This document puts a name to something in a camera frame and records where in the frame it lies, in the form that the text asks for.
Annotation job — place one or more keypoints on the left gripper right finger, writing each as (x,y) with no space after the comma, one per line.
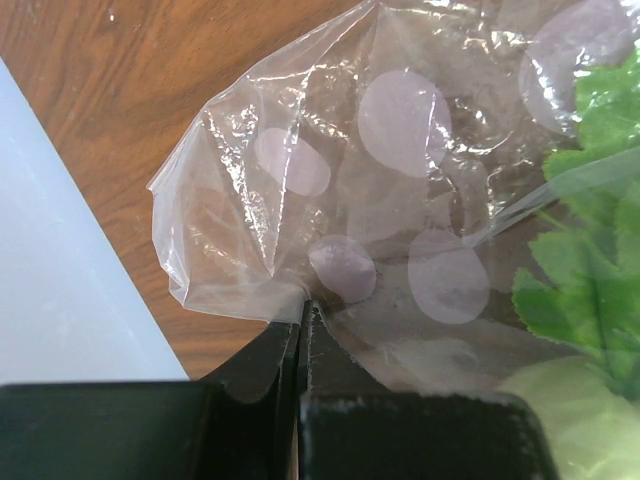
(350,426)

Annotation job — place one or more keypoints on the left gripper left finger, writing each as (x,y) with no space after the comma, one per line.
(235,423)

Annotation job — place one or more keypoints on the clear zip top bag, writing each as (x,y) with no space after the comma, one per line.
(389,165)

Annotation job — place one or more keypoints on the fake corn cob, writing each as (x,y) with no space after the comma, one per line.
(592,433)

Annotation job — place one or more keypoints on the green fake vegetable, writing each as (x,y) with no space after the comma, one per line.
(588,297)

